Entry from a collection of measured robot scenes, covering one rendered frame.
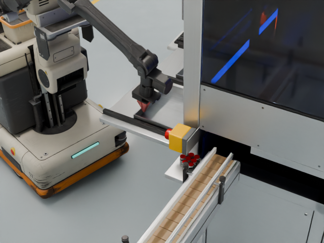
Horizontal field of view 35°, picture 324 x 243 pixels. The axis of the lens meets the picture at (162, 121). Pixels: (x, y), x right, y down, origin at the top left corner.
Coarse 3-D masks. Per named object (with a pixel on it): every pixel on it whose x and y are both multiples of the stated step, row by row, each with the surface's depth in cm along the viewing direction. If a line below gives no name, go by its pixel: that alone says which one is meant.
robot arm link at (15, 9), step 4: (4, 0) 216; (8, 0) 214; (12, 0) 212; (16, 0) 210; (20, 0) 211; (24, 0) 210; (28, 0) 208; (68, 0) 187; (72, 0) 188; (76, 0) 190; (8, 4) 216; (12, 4) 214; (16, 4) 212; (20, 4) 212; (12, 8) 217; (16, 8) 214; (20, 8) 216
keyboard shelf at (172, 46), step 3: (180, 33) 279; (177, 36) 277; (174, 39) 274; (171, 42) 271; (168, 45) 269; (171, 45) 269; (174, 45) 269; (177, 45) 269; (168, 48) 269; (171, 48) 268; (174, 48) 267
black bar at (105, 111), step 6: (108, 114) 208; (114, 114) 207; (120, 114) 206; (126, 120) 205; (132, 120) 203; (138, 120) 203; (138, 126) 203; (144, 126) 201; (150, 126) 200; (156, 126) 200; (156, 132) 199; (162, 132) 197
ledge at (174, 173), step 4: (176, 160) 187; (200, 160) 187; (172, 164) 185; (176, 164) 185; (172, 168) 184; (176, 168) 184; (180, 168) 184; (168, 172) 182; (172, 172) 182; (176, 172) 182; (180, 172) 182; (164, 176) 183; (168, 176) 181; (172, 176) 180; (176, 176) 180; (180, 176) 180; (172, 180) 181; (176, 180) 180; (180, 180) 179
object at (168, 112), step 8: (176, 88) 219; (168, 96) 219; (176, 96) 219; (152, 104) 214; (160, 104) 214; (168, 104) 214; (176, 104) 214; (136, 112) 205; (144, 112) 210; (152, 112) 210; (160, 112) 210; (168, 112) 210; (176, 112) 210; (144, 120) 202; (152, 120) 206; (160, 120) 206; (168, 120) 206; (176, 120) 206; (168, 128) 197
